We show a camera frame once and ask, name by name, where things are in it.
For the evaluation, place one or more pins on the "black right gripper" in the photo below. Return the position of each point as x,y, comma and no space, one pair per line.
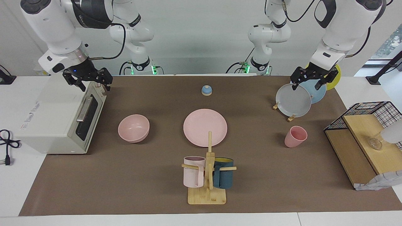
86,72

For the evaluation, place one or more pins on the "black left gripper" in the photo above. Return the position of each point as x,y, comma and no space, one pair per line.
314,72

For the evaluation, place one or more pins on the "pink cup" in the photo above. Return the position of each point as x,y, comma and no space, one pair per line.
295,138

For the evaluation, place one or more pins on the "pink bowl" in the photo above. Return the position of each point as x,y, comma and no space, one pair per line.
133,127

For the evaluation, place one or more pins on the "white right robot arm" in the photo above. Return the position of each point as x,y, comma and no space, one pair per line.
47,25

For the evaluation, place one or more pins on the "light blue plate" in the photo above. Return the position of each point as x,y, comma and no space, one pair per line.
318,94

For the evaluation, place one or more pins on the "grey plate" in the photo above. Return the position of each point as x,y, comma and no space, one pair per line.
293,102

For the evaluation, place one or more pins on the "yellow plate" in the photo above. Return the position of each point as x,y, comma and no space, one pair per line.
335,80

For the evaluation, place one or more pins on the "wooden plate rack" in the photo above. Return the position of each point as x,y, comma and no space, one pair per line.
290,118

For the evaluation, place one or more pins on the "beige toaster oven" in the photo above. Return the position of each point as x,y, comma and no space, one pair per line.
50,116

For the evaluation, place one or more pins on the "black clamp stand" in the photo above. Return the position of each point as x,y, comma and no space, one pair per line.
384,67

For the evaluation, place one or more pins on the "wooden two-tier shelf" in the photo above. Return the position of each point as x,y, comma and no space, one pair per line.
355,153

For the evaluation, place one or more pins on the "clear glass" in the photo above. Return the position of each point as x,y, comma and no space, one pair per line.
376,143

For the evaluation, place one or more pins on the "window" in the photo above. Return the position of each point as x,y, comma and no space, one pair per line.
388,42

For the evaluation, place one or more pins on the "frosted white cup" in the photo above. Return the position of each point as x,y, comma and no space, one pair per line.
392,131

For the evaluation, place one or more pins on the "brown table mat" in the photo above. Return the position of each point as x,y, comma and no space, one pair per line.
125,175

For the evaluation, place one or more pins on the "small blue wooden-knob bell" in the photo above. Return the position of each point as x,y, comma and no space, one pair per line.
206,90

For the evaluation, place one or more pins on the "pink plate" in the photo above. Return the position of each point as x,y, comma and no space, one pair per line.
201,125

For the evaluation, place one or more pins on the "patterned white cloth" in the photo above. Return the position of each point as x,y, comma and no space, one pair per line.
380,182

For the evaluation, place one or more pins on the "dark blue mug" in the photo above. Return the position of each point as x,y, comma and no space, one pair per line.
224,179

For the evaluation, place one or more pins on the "pale pink mug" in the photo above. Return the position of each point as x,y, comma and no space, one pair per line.
192,175

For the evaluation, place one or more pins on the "wooden mug tree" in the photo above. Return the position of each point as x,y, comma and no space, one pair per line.
209,194

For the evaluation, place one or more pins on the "black bracket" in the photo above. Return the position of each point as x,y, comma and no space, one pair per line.
6,78

